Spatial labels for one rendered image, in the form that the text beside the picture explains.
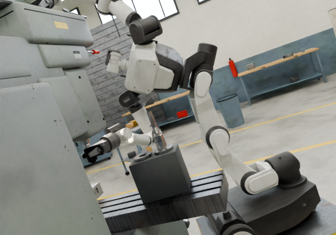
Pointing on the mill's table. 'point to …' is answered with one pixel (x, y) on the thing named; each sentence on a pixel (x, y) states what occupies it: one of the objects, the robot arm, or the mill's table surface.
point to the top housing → (44, 25)
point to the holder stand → (160, 174)
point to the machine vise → (97, 189)
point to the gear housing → (64, 56)
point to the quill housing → (86, 102)
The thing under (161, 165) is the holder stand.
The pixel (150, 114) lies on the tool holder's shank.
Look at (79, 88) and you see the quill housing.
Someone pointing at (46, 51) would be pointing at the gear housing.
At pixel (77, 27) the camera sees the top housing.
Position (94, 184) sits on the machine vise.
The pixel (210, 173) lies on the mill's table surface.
